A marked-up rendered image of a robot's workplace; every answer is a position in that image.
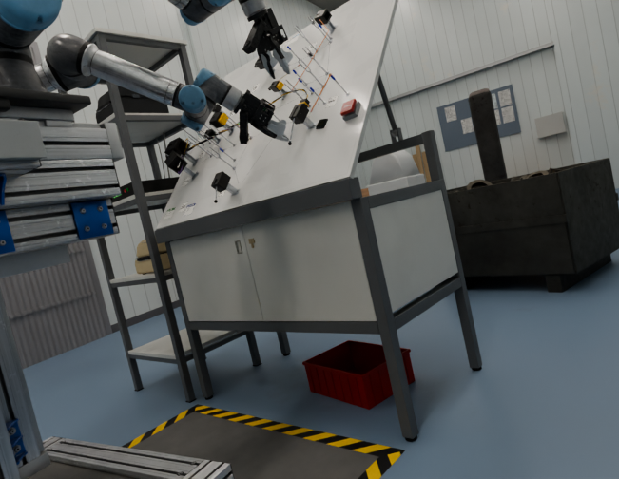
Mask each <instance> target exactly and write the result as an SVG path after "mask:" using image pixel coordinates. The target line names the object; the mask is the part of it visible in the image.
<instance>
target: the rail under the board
mask: <svg viewBox="0 0 619 479"><path fill-rule="evenodd" d="M358 198H362V193H361V189H360V184H359V180H358V177H354V178H353V179H352V178H349V179H345V180H341V181H338V182H331V183H328V184H325V185H321V186H318V187H314V188H310V189H306V190H303V191H300V192H296V193H293V194H289V195H285V196H282V197H278V198H275V199H272V200H268V201H261V202H258V203H254V204H250V205H247V206H244V207H240V208H237V209H233V210H229V211H226V212H222V213H219V214H215V215H212V216H208V217H204V218H201V219H197V220H192V221H188V222H184V223H180V224H177V225H173V226H169V227H166V228H163V229H159V230H156V231H154V233H155V237H156V241H157V243H158V244H159V243H163V242H168V241H172V240H179V239H183V238H188V237H192V236H197V235H200V234H204V233H209V232H213V231H217V230H222V229H225V228H230V227H234V226H238V225H243V224H247V223H250V222H255V221H259V220H267V219H271V218H275V217H279V216H283V215H288V214H292V213H297V212H300V211H304V210H309V209H313V208H317V207H322V206H325V205H330V204H334V203H338V202H343V201H349V200H354V199H358Z"/></svg>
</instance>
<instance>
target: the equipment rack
mask: <svg viewBox="0 0 619 479"><path fill-rule="evenodd" d="M84 40H87V41H89V42H90V43H93V44H95V45H96V46H97V48H98V49H99V50H101V51H104V52H106V53H109V54H111V55H114V56H116V57H118V58H121V59H123V60H126V61H128V62H130V63H132V64H135V65H137V66H139V67H143V68H146V69H148V70H151V71H153V72H155V71H157V70H158V69H159V68H161V67H162V66H164V65H165V64H166V63H168V62H169V61H170V60H172V59H173V58H174V57H176V56H177V55H178V54H179V57H180V61H181V66H182V70H183V74H184V80H185V84H186V85H193V83H194V80H193V75H192V71H191V67H190V64H189V60H188V55H187V51H186V47H185V46H186V45H187V41H186V40H180V39H174V38H167V37H161V36H154V35H148V34H141V33H135V32H129V31H122V30H116V29H104V28H97V27H95V28H94V29H93V30H92V31H91V32H90V33H89V34H88V35H87V36H86V38H85V39H84ZM98 84H101V85H107V88H108V92H109V96H110V100H111V103H112V107H113V111H114V113H113V114H111V115H110V116H109V117H107V118H106V119H104V120H103V121H101V122H100V124H102V123H115V124H116V126H117V130H118V134H119V138H120V142H121V146H122V149H123V150H124V153H125V157H126V164H127V168H128V172H129V176H130V179H131V183H132V187H133V191H134V195H132V196H129V197H127V198H125V199H122V200H120V201H116V202H114V203H113V208H114V212H115V216H122V215H127V214H133V213H139V214H140V218H141V222H142V226H143V228H144V232H145V239H146V243H147V247H148V251H149V255H150V258H151V262H152V266H153V270H154V272H151V273H146V274H144V275H143V274H137V273H136V274H132V275H129V276H125V277H121V278H115V277H114V273H113V269H112V265H111V262H110V258H109V254H108V251H107V247H106V240H105V238H100V239H96V240H97V244H98V248H99V252H100V255H101V259H102V263H103V266H104V270H105V274H106V281H107V284H108V288H109V292H110V295H111V299H112V303H113V307H114V311H115V314H116V317H117V321H118V325H119V329H120V333H121V337H122V341H123V343H124V347H125V351H126V358H127V362H128V366H129V369H130V372H131V376H132V380H133V384H134V388H135V390H134V391H139V390H141V389H143V384H142V380H141V377H140V373H139V369H138V366H137V362H136V359H142V360H149V361H157V362H164V363H172V364H177V365H178V369H179V373H180V377H181V380H182V384H183V388H184V395H185V399H186V401H185V402H188V403H191V402H193V401H195V400H196V399H197V398H196V397H195V394H194V390H193V386H192V382H191V378H190V374H189V370H188V367H187V363H186V362H187V361H189V360H192V359H194V358H193V354H192V351H191V347H190V342H189V338H188V334H187V330H186V328H185V329H182V330H180V331H179V329H178V325H177V321H176V317H175V314H174V310H173V306H172V302H171V298H170V294H169V291H168V287H167V283H166V281H167V280H170V279H173V278H174V277H173V274H172V270H171V268H168V269H164V268H163V265H162V261H161V257H160V253H159V249H158V245H157V241H156V238H155V234H154V230H153V226H152V222H151V218H150V215H149V211H150V210H156V209H162V210H163V212H164V210H165V208H166V203H167V202H168V201H169V199H170V197H171V194H172V192H173V190H174V189H170V190H164V191H156V192H149V193H145V192H144V189H143V185H142V181H141V177H140V173H139V169H138V165H137V162H136V158H135V154H134V150H133V147H146V148H147V153H148V157H149V160H150V164H151V168H152V172H153V176H154V180H157V179H161V178H162V175H161V171H160V167H159V164H158V160H157V156H156V152H155V148H154V144H157V140H158V143H159V142H161V141H163V140H164V136H165V138H166V139H167V138H169V137H170V136H172V135H174V134H176V133H178V132H180V131H182V128H183V129H186V128H187V126H186V125H184V124H183V123H182V122H181V117H182V115H183V113H124V109H123V105H122V101H121V97H120V93H119V89H118V86H117V85H115V84H112V83H111V82H108V81H106V80H103V79H100V81H99V83H98ZM163 132H164V133H163ZM156 137H157V140H156ZM141 142H145V143H141ZM158 204H159V205H158ZM152 205H153V206H152ZM133 208H134V209H133ZM127 209H128V210H127ZM122 210H123V211H122ZM148 283H157V285H158V289H159V293H160V297H161V301H162V304H163V308H164V315H165V319H166V323H167V327H168V331H169V335H167V336H164V337H162V338H159V339H157V340H154V341H152V342H149V343H147V344H145V345H143V346H140V347H138V348H135V349H133V347H132V343H131V339H130V335H129V332H128V328H127V325H126V318H125V314H124V310H123V306H122V302H121V299H120V296H119V292H118V288H117V287H124V286H132V285H141V284H148ZM198 331H199V335H200V339H201V343H202V346H203V353H204V357H205V359H207V357H206V356H205V354H206V353H208V352H210V351H212V350H214V349H216V348H219V347H221V346H222V345H224V344H226V343H228V342H230V341H233V340H235V339H237V338H239V337H241V336H243V335H246V338H247V342H248V346H249V351H250V354H251V358H252V362H253V366H257V367H258V366H259V365H261V364H262V363H261V359H260V355H259V350H258V346H257V342H256V338H255V335H254V331H215V330H198ZM218 340H219V341H218ZM216 341H217V342H216ZM214 342H215V343H214ZM212 343H213V344H212ZM209 344H210V345H209ZM207 345H208V346H207ZM205 346H206V347H205Z"/></svg>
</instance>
